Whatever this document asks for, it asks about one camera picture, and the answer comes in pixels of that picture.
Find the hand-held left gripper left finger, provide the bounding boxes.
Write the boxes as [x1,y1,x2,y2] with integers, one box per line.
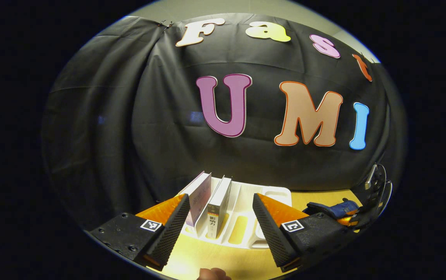
[87,193,191,271]

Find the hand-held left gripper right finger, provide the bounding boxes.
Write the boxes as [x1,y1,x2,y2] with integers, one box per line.
[252,192,359,273]

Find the blue schoolbag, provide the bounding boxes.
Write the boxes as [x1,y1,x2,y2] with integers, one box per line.
[303,198,360,221]

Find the white plastic bookshelf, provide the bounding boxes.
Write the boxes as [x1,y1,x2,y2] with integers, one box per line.
[157,177,292,249]

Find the pink book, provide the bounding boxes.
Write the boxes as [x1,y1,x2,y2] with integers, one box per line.
[178,171,212,228]

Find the white and black book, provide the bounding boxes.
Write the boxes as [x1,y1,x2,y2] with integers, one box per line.
[206,176,233,240]

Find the black backdrop cloth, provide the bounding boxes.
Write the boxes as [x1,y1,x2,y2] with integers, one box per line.
[42,14,406,230]

